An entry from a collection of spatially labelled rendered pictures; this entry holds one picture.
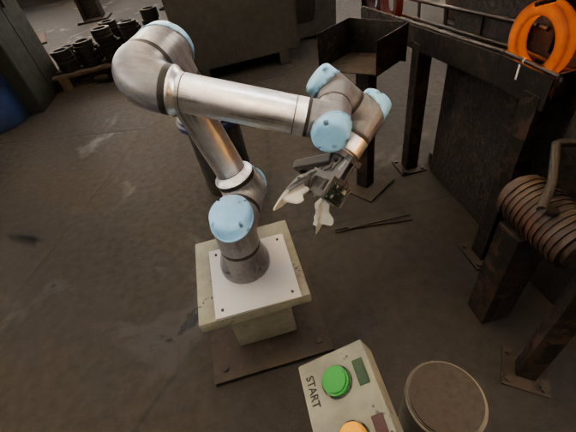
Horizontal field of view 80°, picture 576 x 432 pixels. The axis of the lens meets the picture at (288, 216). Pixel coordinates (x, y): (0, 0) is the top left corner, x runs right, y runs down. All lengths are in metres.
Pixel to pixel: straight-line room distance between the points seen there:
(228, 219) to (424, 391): 0.56
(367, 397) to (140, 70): 0.65
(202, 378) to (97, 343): 0.47
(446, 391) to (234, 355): 0.78
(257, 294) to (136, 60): 0.64
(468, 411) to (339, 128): 0.49
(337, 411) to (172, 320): 1.00
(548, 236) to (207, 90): 0.78
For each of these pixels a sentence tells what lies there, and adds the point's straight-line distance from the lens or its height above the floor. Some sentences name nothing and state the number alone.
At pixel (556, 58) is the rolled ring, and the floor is 0.74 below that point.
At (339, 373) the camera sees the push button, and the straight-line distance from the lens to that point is 0.54.
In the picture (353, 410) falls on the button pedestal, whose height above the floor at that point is 0.60.
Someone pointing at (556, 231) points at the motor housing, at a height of 0.51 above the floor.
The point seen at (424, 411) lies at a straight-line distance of 0.63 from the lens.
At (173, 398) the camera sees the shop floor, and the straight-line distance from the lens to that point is 1.30.
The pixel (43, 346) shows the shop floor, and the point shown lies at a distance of 1.69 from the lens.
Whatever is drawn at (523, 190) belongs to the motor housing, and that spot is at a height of 0.52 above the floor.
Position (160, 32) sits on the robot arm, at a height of 0.95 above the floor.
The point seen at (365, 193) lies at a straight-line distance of 1.72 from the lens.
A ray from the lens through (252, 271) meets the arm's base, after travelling 1.00.
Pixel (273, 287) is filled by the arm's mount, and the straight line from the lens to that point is 1.01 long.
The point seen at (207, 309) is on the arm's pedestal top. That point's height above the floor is 0.30.
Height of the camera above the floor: 1.12
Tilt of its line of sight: 43 degrees down
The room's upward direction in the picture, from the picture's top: 11 degrees counter-clockwise
